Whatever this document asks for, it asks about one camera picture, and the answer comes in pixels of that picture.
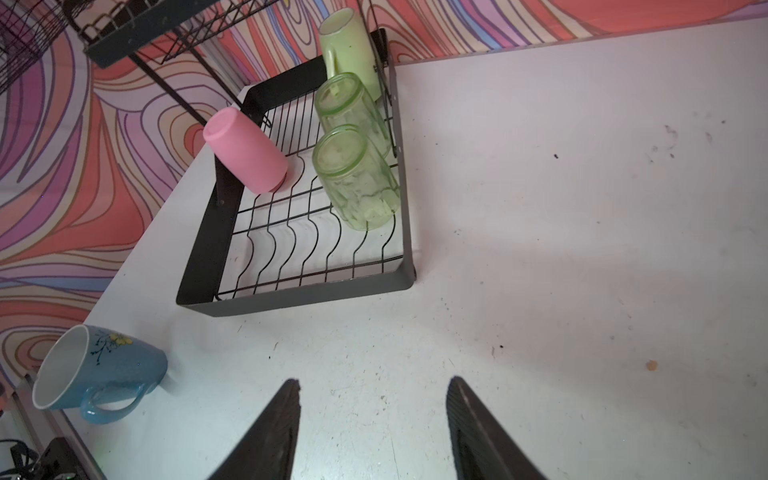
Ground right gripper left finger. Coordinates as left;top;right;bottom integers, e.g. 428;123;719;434
209;379;301;480

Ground white mug blue handle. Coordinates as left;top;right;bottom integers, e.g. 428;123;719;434
32;324;168;424

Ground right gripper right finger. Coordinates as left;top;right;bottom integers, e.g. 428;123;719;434
446;376;545;479

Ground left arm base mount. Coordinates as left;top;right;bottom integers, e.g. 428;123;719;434
1;437;99;480

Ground cream mug green handle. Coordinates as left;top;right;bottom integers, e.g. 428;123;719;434
319;7;382;101

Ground pink plastic cup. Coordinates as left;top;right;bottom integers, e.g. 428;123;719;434
203;107;288;195

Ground left wall wire basket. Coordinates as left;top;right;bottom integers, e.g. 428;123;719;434
1;0;67;93

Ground green tumbler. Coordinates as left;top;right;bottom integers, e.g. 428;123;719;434
314;73;392;157
311;124;402;232

